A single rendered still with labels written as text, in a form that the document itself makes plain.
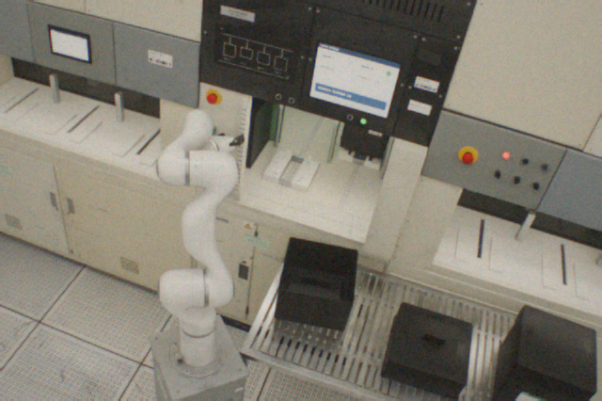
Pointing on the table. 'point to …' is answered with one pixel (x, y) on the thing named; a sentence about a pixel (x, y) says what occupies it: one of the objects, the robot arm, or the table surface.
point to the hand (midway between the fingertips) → (232, 137)
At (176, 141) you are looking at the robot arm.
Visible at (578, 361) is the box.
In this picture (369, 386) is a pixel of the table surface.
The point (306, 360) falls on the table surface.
